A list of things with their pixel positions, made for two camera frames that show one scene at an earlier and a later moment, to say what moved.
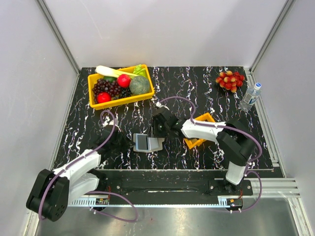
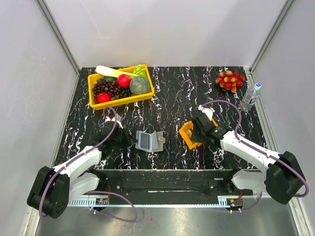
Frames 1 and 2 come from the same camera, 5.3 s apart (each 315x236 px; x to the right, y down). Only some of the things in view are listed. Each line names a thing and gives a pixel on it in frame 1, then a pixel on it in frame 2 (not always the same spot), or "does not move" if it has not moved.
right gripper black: [154, 132] -> [195, 137]
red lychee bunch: [230, 80] does not move
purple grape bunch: [104, 85] does not move
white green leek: [110, 71] does not move
